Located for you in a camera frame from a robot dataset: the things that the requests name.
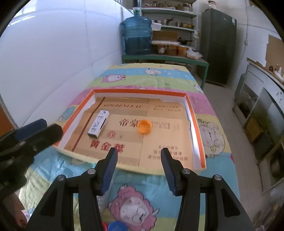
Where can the person's hand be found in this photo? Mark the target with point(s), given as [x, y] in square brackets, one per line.
[15, 208]

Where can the blue water jug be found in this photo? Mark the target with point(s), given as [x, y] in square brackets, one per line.
[137, 33]

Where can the white kitchen counter cabinet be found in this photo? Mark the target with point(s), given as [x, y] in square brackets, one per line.
[259, 108]

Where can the dark green refrigerator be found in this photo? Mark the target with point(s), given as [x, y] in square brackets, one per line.
[217, 44]

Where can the orange-rimmed cardboard tray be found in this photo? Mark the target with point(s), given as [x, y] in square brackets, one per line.
[174, 126]

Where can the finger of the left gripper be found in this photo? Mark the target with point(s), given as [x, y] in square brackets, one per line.
[30, 129]
[40, 140]

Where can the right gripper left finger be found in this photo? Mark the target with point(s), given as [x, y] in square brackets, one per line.
[105, 169]

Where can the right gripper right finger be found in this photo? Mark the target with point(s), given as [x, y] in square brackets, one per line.
[172, 170]

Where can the white black small box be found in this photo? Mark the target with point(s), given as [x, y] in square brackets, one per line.
[98, 123]

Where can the orange bottle cap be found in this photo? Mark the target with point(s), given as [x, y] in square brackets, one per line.
[144, 126]

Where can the green metal shelf rack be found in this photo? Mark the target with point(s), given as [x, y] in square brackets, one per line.
[175, 16]

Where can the blue bottle cap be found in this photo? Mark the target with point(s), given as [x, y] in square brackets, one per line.
[117, 226]

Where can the colourful cartoon bedsheet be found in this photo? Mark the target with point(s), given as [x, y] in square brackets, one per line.
[141, 201]

